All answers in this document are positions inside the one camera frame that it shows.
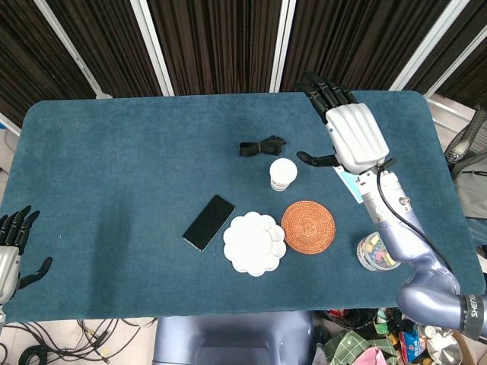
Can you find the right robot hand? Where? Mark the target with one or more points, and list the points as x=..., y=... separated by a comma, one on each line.
x=355, y=131

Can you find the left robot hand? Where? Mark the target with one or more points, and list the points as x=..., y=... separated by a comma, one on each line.
x=13, y=243

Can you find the white paper cup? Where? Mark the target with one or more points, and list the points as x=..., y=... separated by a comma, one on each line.
x=283, y=173

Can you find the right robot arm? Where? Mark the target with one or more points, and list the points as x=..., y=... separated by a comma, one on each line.
x=414, y=247

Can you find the round woven orange coaster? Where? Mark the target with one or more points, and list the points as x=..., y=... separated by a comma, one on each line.
x=308, y=226

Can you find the illustrated card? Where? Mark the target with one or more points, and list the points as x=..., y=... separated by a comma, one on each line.
x=352, y=186

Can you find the black mesh chair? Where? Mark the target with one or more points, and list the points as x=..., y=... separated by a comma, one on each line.
x=466, y=137

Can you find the clear jar of colourful clips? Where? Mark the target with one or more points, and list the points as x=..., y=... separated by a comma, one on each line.
x=373, y=254

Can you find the grey backpack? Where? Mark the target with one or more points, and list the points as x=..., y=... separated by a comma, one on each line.
x=470, y=186

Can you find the blue table mat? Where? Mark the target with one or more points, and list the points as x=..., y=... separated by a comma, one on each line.
x=152, y=190

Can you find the white flower-shaped paint palette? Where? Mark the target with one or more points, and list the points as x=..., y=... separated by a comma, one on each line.
x=254, y=243

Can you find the black smartphone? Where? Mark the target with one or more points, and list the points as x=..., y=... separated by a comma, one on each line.
x=209, y=222

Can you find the box of assorted clutter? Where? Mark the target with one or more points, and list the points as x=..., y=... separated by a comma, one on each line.
x=388, y=338

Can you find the blue-grey robot torso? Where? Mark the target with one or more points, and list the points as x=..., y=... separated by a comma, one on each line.
x=233, y=338

